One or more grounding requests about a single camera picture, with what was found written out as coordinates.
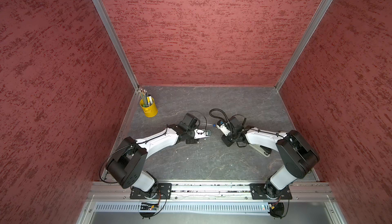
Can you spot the pens in cup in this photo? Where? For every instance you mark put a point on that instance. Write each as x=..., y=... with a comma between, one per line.
x=146, y=97

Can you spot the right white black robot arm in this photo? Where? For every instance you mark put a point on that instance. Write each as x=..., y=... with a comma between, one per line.
x=297, y=155

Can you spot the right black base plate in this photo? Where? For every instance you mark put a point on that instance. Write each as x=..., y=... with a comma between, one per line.
x=257, y=191

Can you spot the yellow pen cup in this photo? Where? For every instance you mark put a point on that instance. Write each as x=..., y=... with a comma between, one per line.
x=149, y=111

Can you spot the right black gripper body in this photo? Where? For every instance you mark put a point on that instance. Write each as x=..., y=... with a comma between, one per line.
x=234, y=139

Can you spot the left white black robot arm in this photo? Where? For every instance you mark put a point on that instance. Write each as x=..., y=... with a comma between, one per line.
x=126, y=163

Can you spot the aluminium front rail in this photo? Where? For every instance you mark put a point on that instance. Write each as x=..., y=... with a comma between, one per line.
x=214, y=191

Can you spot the left base wiring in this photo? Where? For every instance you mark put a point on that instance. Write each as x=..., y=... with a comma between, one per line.
x=149, y=206

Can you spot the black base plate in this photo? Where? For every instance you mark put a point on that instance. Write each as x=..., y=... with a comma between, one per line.
x=162, y=191
x=257, y=191

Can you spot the aluminium corner post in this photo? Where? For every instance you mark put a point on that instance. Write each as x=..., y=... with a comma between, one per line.
x=312, y=26
x=100, y=8

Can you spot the white slotted cable duct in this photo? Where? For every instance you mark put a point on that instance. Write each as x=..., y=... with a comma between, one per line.
x=257, y=208

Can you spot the right base wiring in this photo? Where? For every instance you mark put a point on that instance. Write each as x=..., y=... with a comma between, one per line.
x=277, y=209

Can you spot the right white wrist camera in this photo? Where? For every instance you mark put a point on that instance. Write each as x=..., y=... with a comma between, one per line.
x=223, y=128

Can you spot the white black stapler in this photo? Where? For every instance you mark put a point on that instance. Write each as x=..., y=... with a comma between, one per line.
x=260, y=150

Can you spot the right aluminium corner post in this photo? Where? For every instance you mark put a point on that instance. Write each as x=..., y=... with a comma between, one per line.
x=312, y=26

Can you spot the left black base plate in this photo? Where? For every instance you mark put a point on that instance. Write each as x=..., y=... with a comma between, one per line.
x=162, y=191

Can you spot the left aluminium corner post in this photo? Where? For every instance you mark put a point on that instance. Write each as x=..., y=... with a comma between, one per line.
x=100, y=8

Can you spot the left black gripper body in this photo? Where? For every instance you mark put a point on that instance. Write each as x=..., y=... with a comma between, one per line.
x=191, y=134

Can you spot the base wiring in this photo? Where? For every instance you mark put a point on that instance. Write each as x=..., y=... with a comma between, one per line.
x=149, y=206
x=277, y=209

